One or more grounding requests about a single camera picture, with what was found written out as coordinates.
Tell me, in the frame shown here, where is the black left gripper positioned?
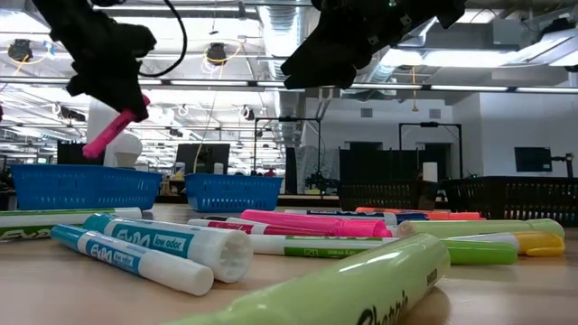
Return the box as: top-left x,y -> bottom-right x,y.
51,24 -> 157,123

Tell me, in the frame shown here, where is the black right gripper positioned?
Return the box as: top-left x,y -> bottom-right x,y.
282,0 -> 421,90

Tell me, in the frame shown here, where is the pink highlighter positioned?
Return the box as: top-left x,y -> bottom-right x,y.
238,209 -> 393,239
82,94 -> 152,160

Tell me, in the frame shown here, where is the green label Expo marker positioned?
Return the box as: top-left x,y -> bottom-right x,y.
0,207 -> 144,241

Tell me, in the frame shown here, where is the thick teal Expo marker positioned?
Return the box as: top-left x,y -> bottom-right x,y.
81,213 -> 254,284

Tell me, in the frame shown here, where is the thin teal Expo marker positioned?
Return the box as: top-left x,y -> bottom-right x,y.
50,224 -> 216,297

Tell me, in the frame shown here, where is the red Expo marker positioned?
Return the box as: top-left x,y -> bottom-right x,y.
187,218 -> 333,237

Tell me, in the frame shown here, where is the orange highlighter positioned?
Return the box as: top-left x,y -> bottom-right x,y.
355,206 -> 487,222

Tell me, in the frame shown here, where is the light green Sharpie highlighter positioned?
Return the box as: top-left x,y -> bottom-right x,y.
396,218 -> 565,240
162,232 -> 452,325

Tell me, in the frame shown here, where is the green cap Expo marker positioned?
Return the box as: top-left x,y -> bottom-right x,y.
247,234 -> 519,266

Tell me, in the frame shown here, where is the yellow cap white marker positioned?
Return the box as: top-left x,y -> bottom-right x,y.
449,230 -> 566,257

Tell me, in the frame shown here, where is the white building column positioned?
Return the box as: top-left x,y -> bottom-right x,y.
86,97 -> 124,169

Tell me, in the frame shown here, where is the black computer monitor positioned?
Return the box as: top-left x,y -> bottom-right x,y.
175,143 -> 231,178
57,142 -> 107,169

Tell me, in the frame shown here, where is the long ceiling light bar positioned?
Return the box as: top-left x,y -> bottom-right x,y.
0,77 -> 578,94

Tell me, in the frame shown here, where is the blue plastic mesh basket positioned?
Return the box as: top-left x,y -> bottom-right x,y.
184,173 -> 284,213
11,163 -> 163,211

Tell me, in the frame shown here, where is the black partition screen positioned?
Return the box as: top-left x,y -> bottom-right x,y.
339,142 -> 449,182

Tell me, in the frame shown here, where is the black plastic mesh basket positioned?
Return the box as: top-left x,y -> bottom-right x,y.
440,176 -> 578,220
336,180 -> 428,211

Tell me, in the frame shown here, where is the silver ventilation duct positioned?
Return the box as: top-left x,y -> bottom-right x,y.
257,4 -> 309,148

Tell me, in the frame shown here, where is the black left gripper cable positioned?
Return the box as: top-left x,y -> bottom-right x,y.
138,0 -> 189,78

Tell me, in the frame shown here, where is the black ceiling camera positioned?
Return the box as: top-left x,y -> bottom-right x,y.
206,42 -> 228,67
7,38 -> 34,62

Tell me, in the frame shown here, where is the dark wall screen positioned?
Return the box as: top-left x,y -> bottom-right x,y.
514,146 -> 553,173

